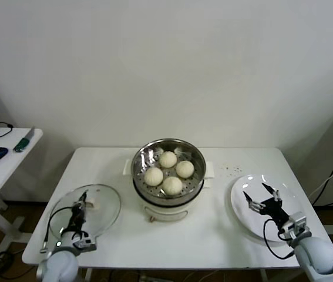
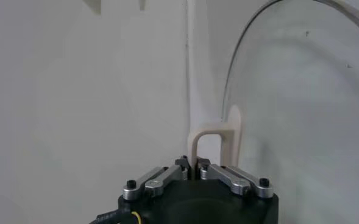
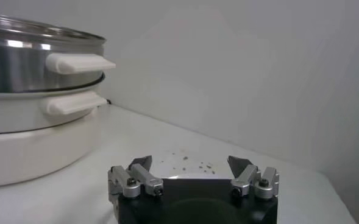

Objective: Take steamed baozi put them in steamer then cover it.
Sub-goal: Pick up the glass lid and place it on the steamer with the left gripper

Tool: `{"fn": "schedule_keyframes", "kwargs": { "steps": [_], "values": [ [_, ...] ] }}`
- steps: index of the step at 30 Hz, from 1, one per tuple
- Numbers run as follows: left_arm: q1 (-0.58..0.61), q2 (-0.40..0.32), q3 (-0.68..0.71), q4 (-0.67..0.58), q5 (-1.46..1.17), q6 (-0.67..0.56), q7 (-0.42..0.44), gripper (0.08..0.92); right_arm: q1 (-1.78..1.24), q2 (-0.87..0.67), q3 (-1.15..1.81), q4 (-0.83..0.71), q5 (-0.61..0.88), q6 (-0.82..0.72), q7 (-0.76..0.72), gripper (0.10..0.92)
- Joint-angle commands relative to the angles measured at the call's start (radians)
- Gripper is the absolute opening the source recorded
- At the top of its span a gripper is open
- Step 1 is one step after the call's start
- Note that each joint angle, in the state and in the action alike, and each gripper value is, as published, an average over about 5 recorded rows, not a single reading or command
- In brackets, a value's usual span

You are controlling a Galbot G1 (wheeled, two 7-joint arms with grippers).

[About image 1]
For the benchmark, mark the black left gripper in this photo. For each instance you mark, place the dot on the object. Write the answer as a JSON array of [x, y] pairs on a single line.
[[76, 217]]

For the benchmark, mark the white steamed baozi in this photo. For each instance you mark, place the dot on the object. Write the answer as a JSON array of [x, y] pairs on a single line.
[[172, 185], [154, 176], [167, 159], [185, 169]]

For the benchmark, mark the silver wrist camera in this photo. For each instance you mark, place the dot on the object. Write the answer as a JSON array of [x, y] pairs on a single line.
[[296, 224], [85, 242]]

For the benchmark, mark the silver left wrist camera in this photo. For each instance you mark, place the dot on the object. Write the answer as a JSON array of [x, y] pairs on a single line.
[[85, 242]]

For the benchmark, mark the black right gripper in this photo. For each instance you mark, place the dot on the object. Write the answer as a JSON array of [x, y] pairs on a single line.
[[273, 210]]

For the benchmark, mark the round glass pot lid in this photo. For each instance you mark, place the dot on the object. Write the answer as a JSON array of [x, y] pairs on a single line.
[[107, 205]]

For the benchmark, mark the perforated steel steamer basket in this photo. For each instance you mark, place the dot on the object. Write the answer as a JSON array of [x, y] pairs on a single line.
[[142, 158]]

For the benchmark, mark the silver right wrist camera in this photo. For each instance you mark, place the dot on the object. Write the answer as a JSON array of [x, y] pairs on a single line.
[[296, 224]]

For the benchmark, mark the white electric cooking pot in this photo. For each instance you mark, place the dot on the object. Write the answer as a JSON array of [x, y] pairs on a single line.
[[166, 213]]

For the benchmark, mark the large white plate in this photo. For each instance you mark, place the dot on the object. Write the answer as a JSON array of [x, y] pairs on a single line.
[[238, 211]]

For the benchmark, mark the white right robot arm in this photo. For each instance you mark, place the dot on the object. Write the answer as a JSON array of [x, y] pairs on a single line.
[[316, 258]]

